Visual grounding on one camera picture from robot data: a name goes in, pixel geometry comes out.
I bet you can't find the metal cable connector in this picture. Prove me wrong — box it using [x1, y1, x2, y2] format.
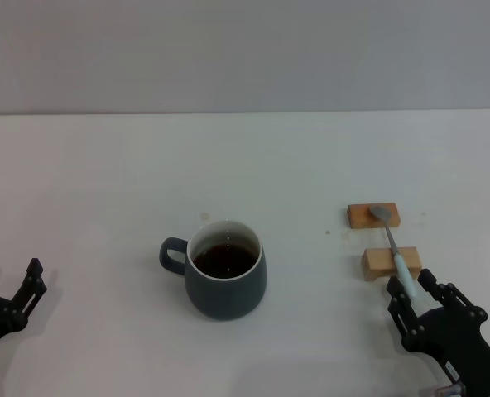
[430, 382, 466, 397]

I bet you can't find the blue handled metal spoon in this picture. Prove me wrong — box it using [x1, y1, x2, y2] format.
[367, 205, 418, 299]

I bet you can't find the dark grey ceramic cup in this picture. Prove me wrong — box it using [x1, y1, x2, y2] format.
[158, 219, 268, 322]

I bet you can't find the flat wooden block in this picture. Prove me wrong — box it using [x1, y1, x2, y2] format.
[347, 202, 401, 230]

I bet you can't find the dark coffee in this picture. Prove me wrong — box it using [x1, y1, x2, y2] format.
[193, 243, 258, 279]

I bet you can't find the notched wooden block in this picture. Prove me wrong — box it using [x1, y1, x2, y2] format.
[361, 246, 422, 283]

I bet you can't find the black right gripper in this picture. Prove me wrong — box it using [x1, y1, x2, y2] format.
[385, 268, 490, 397]

